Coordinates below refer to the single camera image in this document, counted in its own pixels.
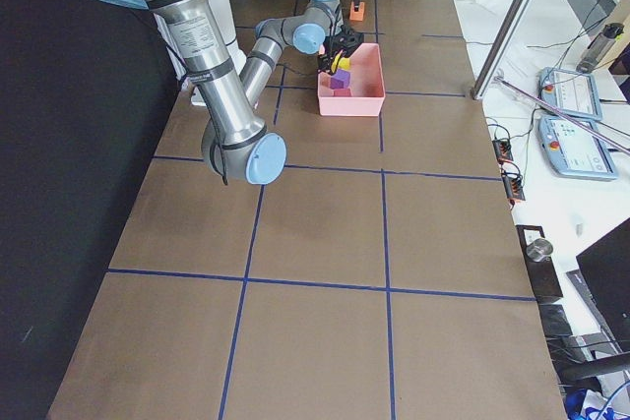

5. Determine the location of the black box under cup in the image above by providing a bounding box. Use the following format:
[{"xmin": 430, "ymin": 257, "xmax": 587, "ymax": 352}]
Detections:
[{"xmin": 516, "ymin": 224, "xmax": 563, "ymax": 304}]

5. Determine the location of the near teach pendant tablet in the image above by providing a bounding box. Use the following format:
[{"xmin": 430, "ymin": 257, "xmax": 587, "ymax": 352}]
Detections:
[{"xmin": 538, "ymin": 114, "xmax": 618, "ymax": 181}]

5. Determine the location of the black monitor corner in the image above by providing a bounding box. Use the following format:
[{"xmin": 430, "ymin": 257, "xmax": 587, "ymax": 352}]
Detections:
[{"xmin": 577, "ymin": 222, "xmax": 630, "ymax": 339}]

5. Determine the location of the orange foam block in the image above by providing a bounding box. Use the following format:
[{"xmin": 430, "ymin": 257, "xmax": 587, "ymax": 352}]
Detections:
[{"xmin": 348, "ymin": 2, "xmax": 365, "ymax": 22}]

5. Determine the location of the purple foam block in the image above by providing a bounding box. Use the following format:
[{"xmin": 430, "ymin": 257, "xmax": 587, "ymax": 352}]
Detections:
[{"xmin": 330, "ymin": 69, "xmax": 351, "ymax": 90}]

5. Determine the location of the red foam block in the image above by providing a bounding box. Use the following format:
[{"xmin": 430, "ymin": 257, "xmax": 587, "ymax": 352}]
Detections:
[{"xmin": 333, "ymin": 88, "xmax": 352, "ymax": 97}]

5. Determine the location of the far orange power strip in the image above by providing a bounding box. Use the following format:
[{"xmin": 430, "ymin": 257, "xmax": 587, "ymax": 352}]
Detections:
[{"xmin": 492, "ymin": 138, "xmax": 513, "ymax": 164}]

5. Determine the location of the teach pendant tablet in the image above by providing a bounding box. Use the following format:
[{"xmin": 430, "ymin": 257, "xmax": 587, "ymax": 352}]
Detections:
[
  {"xmin": 538, "ymin": 67, "xmax": 602, "ymax": 121},
  {"xmin": 538, "ymin": 114, "xmax": 618, "ymax": 181}
]

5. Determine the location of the aluminium frame post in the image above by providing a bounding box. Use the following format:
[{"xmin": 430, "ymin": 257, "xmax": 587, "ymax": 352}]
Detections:
[{"xmin": 471, "ymin": 0, "xmax": 533, "ymax": 100}]

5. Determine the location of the near orange power strip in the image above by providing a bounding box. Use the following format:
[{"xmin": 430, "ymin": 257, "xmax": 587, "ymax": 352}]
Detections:
[{"xmin": 501, "ymin": 168, "xmax": 526, "ymax": 205}]

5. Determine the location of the pink plastic bin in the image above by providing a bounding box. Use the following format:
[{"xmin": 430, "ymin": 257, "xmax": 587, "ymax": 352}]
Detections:
[{"xmin": 317, "ymin": 43, "xmax": 386, "ymax": 116}]

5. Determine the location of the yellow-green foam block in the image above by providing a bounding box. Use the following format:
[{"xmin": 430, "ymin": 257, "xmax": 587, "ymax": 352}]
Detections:
[{"xmin": 338, "ymin": 57, "xmax": 350, "ymax": 71}]

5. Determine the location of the steel cup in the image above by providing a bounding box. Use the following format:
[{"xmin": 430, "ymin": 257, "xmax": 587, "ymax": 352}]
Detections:
[{"xmin": 525, "ymin": 238, "xmax": 554, "ymax": 263}]

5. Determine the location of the far teach pendant tablet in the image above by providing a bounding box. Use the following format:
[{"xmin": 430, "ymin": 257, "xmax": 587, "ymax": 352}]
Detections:
[{"xmin": 538, "ymin": 67, "xmax": 602, "ymax": 121}]

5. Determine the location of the clear water bottle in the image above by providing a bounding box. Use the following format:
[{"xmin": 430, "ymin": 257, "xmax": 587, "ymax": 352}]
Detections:
[{"xmin": 576, "ymin": 23, "xmax": 624, "ymax": 74}]

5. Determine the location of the orange power strip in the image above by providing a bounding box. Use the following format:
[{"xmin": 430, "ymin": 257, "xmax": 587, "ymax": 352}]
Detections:
[
  {"xmin": 501, "ymin": 168, "xmax": 526, "ymax": 205},
  {"xmin": 492, "ymin": 138, "xmax": 513, "ymax": 164}
]

